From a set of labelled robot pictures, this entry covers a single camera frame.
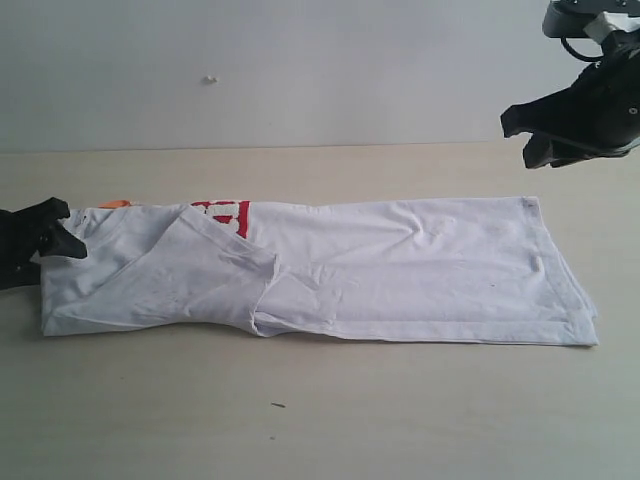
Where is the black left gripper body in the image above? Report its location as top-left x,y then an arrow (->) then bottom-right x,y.
1,207 -> 44,290

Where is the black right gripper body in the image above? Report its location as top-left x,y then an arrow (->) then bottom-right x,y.
551,31 -> 639,160

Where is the white t-shirt with red lettering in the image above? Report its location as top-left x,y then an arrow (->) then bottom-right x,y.
41,197 -> 598,347

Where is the orange garment tag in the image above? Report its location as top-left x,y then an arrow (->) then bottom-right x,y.
100,200 -> 132,209

